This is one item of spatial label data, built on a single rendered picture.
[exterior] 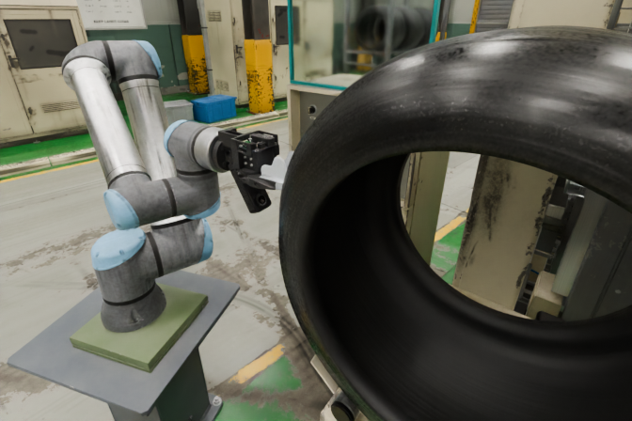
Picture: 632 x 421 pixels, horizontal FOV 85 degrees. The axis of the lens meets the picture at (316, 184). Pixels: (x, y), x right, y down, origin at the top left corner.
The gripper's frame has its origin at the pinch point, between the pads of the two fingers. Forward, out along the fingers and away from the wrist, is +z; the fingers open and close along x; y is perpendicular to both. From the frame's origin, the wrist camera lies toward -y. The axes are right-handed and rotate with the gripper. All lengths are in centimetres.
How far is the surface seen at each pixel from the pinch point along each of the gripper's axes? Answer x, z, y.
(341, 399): -10.4, 16.3, -30.8
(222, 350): 25, -75, -123
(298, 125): 66, -56, -13
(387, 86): -10.5, 19.9, 20.7
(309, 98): 66, -50, -1
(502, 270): 25.5, 31.4, -19.5
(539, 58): -9.6, 32.0, 23.9
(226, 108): 322, -428, -104
